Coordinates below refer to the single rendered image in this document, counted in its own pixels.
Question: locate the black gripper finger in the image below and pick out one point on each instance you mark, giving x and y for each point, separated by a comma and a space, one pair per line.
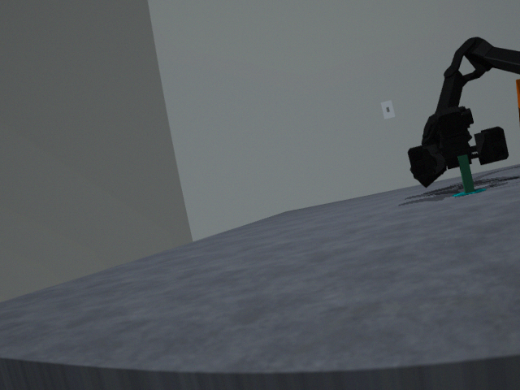
434, 160
484, 148

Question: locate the green rectangular post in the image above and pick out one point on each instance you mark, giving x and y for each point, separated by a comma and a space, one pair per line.
466, 173

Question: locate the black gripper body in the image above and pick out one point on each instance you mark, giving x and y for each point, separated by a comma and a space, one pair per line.
457, 146

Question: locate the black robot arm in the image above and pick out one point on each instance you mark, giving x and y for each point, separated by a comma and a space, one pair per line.
450, 120

